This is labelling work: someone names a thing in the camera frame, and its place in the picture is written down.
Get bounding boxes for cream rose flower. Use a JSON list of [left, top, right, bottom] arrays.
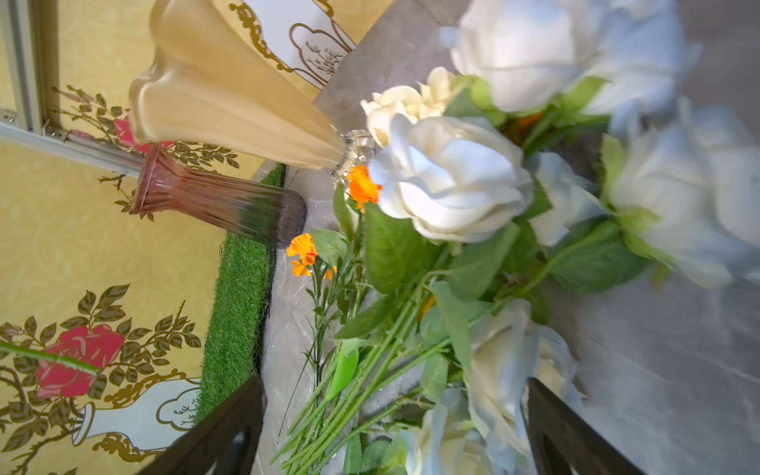
[[360, 67, 458, 148]]

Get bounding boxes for cream fluted glass vase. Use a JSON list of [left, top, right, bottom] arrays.
[[130, 1, 375, 176]]

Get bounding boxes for orange carnation flower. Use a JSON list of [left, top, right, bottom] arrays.
[[286, 234, 327, 277]]

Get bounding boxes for orange marigold flower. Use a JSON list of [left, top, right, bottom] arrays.
[[348, 165, 382, 210]]

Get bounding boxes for white rose near stems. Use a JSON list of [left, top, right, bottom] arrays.
[[466, 300, 583, 474]]

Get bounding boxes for green artificial grass mat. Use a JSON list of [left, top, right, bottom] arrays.
[[194, 162, 287, 424]]

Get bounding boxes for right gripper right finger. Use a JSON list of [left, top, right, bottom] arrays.
[[524, 378, 643, 475]]

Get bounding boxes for purple ribbed glass vase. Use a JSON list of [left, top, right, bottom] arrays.
[[129, 146, 307, 249]]

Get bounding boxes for white rose flower large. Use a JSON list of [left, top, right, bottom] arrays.
[[448, 1, 702, 116]]

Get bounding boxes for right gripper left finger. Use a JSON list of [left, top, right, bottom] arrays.
[[140, 375, 266, 475]]

